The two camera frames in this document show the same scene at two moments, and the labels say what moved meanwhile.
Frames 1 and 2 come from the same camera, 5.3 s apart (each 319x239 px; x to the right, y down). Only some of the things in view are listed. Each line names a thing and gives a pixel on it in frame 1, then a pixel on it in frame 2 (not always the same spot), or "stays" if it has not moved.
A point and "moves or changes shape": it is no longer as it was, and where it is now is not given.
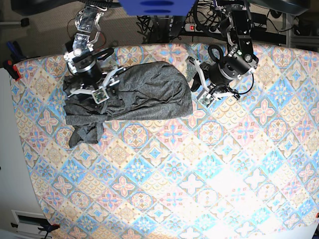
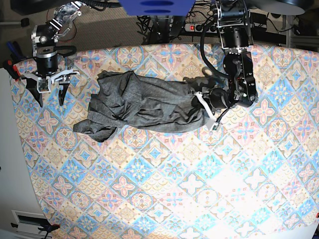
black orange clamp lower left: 48,227 stays
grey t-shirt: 144,89 moves or changes shape
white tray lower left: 29,222 stays
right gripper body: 94,80 -> 47,66
